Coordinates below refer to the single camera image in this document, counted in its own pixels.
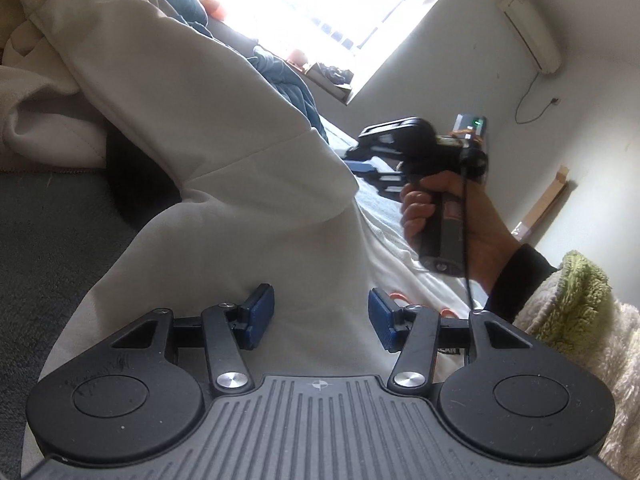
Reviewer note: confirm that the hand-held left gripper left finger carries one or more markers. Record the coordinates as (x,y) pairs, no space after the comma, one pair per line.
(262,305)

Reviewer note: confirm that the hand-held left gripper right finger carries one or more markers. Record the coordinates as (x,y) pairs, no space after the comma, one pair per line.
(380,315)

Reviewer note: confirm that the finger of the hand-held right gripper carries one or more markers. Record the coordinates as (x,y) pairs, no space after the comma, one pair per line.
(361,167)
(392,187)

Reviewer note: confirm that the person's right forearm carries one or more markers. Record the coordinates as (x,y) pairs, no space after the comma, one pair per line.
(520,280)

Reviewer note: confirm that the person's right hand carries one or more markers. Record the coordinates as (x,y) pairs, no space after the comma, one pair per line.
(487,230)

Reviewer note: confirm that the long cardboard box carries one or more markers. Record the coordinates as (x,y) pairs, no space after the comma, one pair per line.
(545,202)

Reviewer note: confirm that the barred window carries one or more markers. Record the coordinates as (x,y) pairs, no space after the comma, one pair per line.
(325,5)

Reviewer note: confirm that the white air conditioner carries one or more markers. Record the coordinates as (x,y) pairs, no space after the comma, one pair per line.
(532,30)

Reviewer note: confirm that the green fluffy towel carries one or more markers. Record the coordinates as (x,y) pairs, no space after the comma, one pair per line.
(590,340)

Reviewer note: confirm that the orange bag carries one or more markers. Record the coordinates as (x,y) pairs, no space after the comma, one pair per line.
(215,8)

